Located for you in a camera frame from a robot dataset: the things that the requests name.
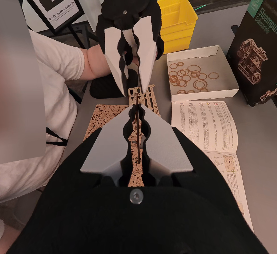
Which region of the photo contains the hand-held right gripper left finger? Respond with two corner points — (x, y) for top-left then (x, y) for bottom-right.
(80, 105), (137, 187)

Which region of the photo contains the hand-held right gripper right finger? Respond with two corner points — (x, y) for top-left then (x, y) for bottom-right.
(138, 104), (193, 186)

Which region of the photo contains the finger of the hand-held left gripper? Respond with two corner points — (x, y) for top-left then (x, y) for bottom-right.
(104, 28), (129, 97)
(129, 16), (158, 93)

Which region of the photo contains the gear-oval wooden parts sheet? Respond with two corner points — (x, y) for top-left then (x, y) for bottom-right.
(83, 104), (130, 142)

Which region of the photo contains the narrow slotted wooden parts sheet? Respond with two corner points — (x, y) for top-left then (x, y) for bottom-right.
(128, 84), (161, 188)

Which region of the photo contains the instruction booklet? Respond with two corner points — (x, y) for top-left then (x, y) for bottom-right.
(172, 101), (254, 233)

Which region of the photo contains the person's left forearm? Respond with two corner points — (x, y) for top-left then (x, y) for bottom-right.
(81, 45), (140, 80)

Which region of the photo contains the black model kit box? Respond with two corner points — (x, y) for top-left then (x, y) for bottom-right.
(226, 0), (277, 107)

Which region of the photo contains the pile of tan rubber bands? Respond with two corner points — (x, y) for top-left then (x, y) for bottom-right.
(169, 62), (219, 95)

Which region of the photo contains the black framed tag sign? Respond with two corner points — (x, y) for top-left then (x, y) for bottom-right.
(10, 0), (85, 36)

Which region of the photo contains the white cardboard tray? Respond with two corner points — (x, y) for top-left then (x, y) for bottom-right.
(167, 45), (239, 102)

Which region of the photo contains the black lanyard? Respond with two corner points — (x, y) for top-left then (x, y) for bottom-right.
(46, 127), (68, 147)

